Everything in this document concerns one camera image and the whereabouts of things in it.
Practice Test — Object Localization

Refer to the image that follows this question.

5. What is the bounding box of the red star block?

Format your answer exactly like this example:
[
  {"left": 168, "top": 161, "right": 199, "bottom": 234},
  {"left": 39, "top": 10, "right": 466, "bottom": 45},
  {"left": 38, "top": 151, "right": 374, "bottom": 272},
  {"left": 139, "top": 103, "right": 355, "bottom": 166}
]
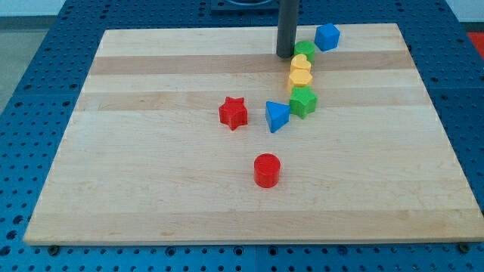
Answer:
[{"left": 219, "top": 97, "right": 248, "bottom": 131}]

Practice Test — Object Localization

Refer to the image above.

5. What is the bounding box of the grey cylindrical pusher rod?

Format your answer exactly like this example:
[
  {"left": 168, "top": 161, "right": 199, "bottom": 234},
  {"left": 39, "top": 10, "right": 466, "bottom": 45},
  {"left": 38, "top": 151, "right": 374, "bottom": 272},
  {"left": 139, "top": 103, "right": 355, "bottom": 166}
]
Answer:
[{"left": 276, "top": 0, "right": 300, "bottom": 59}]

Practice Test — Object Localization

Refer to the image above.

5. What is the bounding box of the blue triangle block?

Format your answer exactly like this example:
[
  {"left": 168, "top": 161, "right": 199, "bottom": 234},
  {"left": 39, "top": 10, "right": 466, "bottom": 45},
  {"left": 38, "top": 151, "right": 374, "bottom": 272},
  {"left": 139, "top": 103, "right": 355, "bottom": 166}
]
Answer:
[{"left": 265, "top": 101, "right": 290, "bottom": 133}]

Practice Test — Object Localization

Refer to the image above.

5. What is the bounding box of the red cylinder block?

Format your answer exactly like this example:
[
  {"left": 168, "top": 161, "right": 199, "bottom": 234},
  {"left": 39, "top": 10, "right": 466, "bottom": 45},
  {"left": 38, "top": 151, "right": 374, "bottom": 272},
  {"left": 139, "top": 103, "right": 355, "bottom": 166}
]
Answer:
[{"left": 253, "top": 153, "right": 281, "bottom": 188}]

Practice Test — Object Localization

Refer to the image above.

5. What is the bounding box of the green cylinder block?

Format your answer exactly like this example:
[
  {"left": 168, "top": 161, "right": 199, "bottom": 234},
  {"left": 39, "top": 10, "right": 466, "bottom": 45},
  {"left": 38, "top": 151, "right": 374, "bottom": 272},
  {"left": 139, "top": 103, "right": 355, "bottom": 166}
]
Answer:
[{"left": 293, "top": 40, "right": 315, "bottom": 63}]

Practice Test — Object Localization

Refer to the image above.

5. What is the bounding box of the green star block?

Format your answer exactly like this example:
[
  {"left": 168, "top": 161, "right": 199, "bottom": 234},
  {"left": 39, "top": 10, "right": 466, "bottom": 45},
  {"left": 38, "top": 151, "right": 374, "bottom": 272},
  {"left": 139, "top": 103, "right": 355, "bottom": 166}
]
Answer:
[{"left": 289, "top": 86, "right": 318, "bottom": 119}]

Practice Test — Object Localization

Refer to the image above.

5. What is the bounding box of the blue cube block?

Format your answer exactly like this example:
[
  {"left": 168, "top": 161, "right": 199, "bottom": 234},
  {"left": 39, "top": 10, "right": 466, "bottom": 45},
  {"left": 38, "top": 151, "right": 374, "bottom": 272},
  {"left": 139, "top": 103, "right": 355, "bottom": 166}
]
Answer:
[{"left": 314, "top": 23, "right": 340, "bottom": 51}]

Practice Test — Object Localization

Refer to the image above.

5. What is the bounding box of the yellow hexagon block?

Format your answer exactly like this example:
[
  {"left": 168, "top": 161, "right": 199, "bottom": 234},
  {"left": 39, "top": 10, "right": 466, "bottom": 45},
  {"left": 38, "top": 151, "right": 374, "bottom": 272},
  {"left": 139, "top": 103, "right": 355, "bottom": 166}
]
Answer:
[{"left": 287, "top": 70, "right": 313, "bottom": 92}]

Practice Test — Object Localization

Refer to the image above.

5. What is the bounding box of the yellow heart block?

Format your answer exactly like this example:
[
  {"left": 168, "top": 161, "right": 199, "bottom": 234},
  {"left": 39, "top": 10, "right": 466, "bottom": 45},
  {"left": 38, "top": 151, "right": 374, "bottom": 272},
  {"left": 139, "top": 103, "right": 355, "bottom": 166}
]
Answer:
[{"left": 290, "top": 54, "right": 312, "bottom": 73}]

